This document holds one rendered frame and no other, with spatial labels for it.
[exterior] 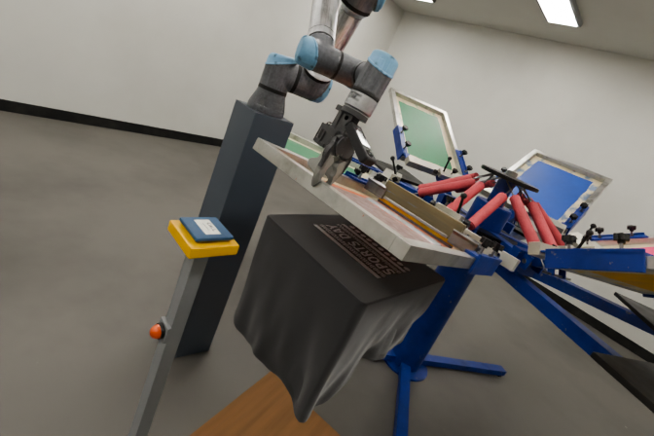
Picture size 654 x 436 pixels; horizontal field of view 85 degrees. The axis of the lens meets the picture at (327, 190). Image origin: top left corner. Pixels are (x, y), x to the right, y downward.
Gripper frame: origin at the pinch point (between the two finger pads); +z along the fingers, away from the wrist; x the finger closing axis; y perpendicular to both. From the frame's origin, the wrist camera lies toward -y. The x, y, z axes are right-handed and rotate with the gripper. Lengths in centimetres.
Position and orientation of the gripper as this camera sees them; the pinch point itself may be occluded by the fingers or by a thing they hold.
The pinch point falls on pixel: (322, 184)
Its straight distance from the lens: 90.3
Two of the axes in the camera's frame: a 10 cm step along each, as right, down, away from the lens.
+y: -6.4, -4.6, 6.1
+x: -5.9, -2.1, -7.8
